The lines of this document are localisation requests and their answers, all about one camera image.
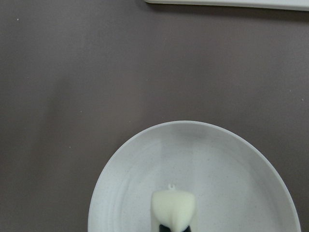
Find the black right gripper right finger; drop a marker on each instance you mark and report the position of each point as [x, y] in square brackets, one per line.
[187, 229]

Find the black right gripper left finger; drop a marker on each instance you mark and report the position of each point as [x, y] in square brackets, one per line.
[163, 228]

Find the cream rabbit tray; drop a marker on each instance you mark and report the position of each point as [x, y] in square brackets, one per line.
[296, 5]

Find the beige plate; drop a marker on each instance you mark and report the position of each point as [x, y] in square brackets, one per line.
[236, 187]

